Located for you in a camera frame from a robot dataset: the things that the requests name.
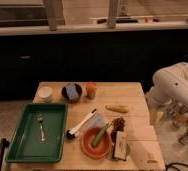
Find green cucumber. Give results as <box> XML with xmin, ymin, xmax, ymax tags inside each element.
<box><xmin>91</xmin><ymin>123</ymin><xmax>110</xmax><ymax>147</ymax></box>

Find black bowl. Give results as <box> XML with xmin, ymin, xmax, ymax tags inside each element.
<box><xmin>61</xmin><ymin>83</ymin><xmax>82</xmax><ymax>103</ymax></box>

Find blue white cloth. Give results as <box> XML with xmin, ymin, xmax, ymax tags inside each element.
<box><xmin>83</xmin><ymin>113</ymin><xmax>105</xmax><ymax>130</ymax></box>

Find blue sponge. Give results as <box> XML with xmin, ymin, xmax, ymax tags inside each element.
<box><xmin>66</xmin><ymin>84</ymin><xmax>79</xmax><ymax>100</ymax></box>

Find green plastic tray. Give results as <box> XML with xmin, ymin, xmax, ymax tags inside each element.
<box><xmin>6</xmin><ymin>103</ymin><xmax>68</xmax><ymax>163</ymax></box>

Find white cup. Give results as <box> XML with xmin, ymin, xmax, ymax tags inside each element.
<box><xmin>38</xmin><ymin>87</ymin><xmax>53</xmax><ymax>102</ymax></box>

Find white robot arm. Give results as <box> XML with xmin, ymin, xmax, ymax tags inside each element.
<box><xmin>145</xmin><ymin>62</ymin><xmax>188</xmax><ymax>125</ymax></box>

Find black cable on floor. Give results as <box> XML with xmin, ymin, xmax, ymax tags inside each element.
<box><xmin>165</xmin><ymin>161</ymin><xmax>188</xmax><ymax>171</ymax></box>

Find dark red grapes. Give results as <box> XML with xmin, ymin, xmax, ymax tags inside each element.
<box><xmin>111</xmin><ymin>117</ymin><xmax>125</xmax><ymax>142</ymax></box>

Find black handle at table edge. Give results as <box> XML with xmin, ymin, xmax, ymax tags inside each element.
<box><xmin>0</xmin><ymin>138</ymin><xmax>9</xmax><ymax>171</ymax></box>

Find orange plate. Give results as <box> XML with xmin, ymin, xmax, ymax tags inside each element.
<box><xmin>81</xmin><ymin>127</ymin><xmax>111</xmax><ymax>160</ymax></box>

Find yellow banana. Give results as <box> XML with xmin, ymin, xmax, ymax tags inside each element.
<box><xmin>106</xmin><ymin>105</ymin><xmax>128</xmax><ymax>113</ymax></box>

